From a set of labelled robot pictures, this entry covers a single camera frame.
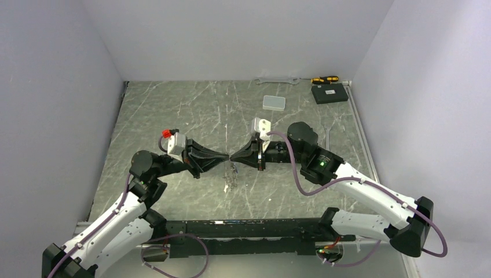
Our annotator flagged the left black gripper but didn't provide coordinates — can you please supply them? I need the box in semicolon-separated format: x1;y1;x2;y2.
153;136;229;178

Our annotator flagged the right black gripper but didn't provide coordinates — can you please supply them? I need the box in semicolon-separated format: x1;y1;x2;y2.
230;136;306;171

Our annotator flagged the metal keyring disc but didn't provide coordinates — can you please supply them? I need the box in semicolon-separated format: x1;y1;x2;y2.
223;161;238;193

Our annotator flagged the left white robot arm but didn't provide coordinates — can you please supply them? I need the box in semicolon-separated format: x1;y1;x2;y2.
41;138;229;277

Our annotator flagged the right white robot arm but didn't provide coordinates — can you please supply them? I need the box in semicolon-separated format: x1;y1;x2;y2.
231;118;434;257

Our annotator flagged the white plastic box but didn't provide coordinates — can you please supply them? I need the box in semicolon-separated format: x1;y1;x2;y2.
262;95;286;111

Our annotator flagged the silver open-end wrench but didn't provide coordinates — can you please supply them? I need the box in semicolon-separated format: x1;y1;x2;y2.
255;78;299;85

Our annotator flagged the black rectangular box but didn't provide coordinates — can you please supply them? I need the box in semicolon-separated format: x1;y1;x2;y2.
311;83;349;104

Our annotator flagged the yellow black screwdriver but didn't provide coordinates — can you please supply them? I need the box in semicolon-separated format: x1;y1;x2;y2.
310;76;339;85

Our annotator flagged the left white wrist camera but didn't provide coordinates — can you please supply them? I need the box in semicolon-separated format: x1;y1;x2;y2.
159;129;186;158

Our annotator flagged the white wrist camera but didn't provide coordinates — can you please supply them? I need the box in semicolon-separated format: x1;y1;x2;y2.
159;129;186;158
250;117;271;142

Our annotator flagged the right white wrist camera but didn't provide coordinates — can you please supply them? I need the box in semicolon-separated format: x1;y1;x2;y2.
250;117;271;142

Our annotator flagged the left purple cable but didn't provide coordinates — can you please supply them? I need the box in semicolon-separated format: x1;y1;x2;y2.
46;135;210;278

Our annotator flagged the purple cable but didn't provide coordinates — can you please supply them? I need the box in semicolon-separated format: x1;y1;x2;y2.
266;131;448;268
46;135;210;278

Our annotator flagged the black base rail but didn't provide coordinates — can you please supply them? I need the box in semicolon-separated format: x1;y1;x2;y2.
144;210;356;258

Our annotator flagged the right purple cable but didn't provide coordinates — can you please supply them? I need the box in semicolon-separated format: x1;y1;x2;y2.
266;131;448;268

